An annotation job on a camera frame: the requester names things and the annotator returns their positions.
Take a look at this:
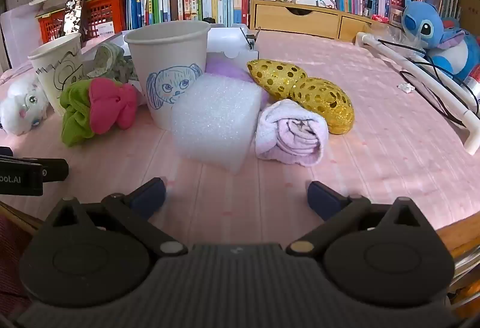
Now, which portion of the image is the green and pink scrunchie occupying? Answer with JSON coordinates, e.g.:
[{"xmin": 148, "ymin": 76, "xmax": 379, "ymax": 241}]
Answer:
[{"xmin": 60, "ymin": 78, "xmax": 139, "ymax": 147}]

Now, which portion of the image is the shiny photo card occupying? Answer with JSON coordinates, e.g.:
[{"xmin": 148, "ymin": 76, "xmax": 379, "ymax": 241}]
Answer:
[{"xmin": 62, "ymin": 0, "xmax": 89, "ymax": 41}]

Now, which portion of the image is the black binder clip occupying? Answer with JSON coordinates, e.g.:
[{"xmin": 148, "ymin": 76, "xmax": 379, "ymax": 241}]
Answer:
[{"xmin": 243, "ymin": 28, "xmax": 262, "ymax": 51}]

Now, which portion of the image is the clear plastic bag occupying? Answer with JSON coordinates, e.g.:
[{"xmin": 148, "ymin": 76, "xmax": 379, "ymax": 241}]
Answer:
[{"xmin": 375, "ymin": 22, "xmax": 417, "ymax": 51}]

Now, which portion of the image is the white plush cat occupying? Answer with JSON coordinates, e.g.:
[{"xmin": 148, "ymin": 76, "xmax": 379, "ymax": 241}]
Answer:
[{"xmin": 0, "ymin": 77, "xmax": 49, "ymax": 137}]

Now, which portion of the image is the red plastic basket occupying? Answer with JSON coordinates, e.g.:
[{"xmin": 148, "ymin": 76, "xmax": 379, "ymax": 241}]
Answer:
[{"xmin": 37, "ymin": 0, "xmax": 126, "ymax": 44}]

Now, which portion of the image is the cardboard box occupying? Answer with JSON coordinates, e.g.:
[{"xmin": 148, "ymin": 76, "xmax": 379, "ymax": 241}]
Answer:
[{"xmin": 459, "ymin": 0, "xmax": 480, "ymax": 37}]

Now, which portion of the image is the paper cup with dog drawing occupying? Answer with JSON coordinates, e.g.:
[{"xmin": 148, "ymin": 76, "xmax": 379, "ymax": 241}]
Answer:
[{"xmin": 124, "ymin": 20, "xmax": 212, "ymax": 131}]

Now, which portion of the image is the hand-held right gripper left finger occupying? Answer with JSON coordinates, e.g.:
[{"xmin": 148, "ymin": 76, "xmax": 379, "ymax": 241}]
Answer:
[{"xmin": 48, "ymin": 178, "xmax": 188, "ymax": 257}]

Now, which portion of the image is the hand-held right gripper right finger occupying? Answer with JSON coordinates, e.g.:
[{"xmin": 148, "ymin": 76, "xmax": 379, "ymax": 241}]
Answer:
[{"xmin": 286, "ymin": 181, "xmax": 432, "ymax": 257}]

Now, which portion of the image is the wooden drawer organizer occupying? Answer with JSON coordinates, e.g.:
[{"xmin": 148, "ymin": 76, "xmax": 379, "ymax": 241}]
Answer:
[{"xmin": 249, "ymin": 0, "xmax": 376, "ymax": 44}]

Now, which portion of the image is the patterned cloth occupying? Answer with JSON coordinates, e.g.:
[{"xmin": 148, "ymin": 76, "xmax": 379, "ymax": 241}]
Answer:
[{"xmin": 83, "ymin": 43, "xmax": 137, "ymax": 85}]

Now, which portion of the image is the rolled pink towel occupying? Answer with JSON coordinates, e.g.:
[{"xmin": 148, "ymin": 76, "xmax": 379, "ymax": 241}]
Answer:
[{"xmin": 255, "ymin": 99, "xmax": 330, "ymax": 167}]

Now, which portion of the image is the red and white container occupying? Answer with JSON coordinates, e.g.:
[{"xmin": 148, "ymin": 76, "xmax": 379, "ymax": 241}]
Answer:
[{"xmin": 463, "ymin": 65, "xmax": 480, "ymax": 98}]

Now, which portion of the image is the black cable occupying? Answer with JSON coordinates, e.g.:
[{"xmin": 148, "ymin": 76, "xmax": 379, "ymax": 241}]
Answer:
[{"xmin": 379, "ymin": 37, "xmax": 480, "ymax": 126}]

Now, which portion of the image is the pink tablecloth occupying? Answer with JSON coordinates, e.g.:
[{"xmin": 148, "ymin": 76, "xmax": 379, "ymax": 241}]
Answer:
[{"xmin": 0, "ymin": 30, "xmax": 480, "ymax": 250}]

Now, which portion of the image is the white foam block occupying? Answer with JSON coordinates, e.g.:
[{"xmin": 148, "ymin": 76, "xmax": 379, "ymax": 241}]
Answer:
[{"xmin": 170, "ymin": 74, "xmax": 263, "ymax": 175}]

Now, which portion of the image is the paper cup with line drawing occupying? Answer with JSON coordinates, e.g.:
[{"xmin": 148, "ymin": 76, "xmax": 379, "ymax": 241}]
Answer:
[{"xmin": 28, "ymin": 32, "xmax": 85, "ymax": 118}]

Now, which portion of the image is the blue plush toy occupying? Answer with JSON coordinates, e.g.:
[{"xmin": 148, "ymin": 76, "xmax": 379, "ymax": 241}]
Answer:
[{"xmin": 401, "ymin": 0, "xmax": 480, "ymax": 83}]

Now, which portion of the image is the gold sequin bow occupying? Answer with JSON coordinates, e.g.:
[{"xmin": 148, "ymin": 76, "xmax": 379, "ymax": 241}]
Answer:
[{"xmin": 247, "ymin": 59, "xmax": 355, "ymax": 135}]

